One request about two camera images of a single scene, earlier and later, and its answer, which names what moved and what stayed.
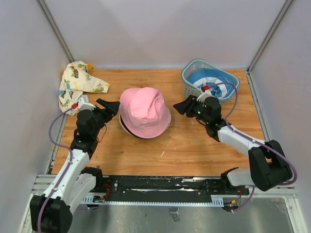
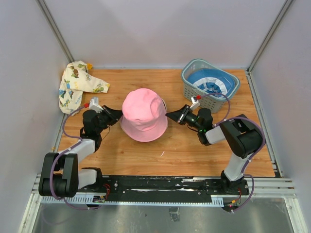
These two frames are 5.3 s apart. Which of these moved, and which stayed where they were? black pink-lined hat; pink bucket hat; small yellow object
Moved: black pink-lined hat
Stayed: pink bucket hat; small yellow object
